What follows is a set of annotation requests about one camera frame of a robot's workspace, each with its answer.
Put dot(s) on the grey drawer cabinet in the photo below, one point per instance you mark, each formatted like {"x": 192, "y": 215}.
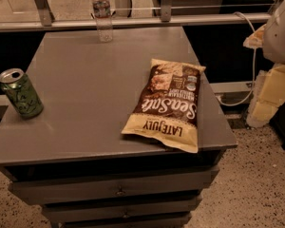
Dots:
{"x": 74, "y": 160}

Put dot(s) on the green soda can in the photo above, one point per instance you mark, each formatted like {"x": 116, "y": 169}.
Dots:
{"x": 21, "y": 93}

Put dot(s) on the metal railing frame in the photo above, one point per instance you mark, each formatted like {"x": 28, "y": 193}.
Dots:
{"x": 26, "y": 15}

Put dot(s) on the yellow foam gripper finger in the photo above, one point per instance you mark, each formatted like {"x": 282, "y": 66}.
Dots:
{"x": 268, "y": 96}

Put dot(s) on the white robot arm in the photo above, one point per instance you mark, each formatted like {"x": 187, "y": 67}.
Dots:
{"x": 274, "y": 37}

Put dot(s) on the clear plastic water bottle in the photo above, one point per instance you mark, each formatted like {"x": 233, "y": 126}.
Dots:
{"x": 102, "y": 15}

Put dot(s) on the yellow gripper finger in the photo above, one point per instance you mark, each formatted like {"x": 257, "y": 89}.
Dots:
{"x": 255, "y": 40}

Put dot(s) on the sea salt chips bag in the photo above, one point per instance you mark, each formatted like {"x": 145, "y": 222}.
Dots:
{"x": 168, "y": 106}

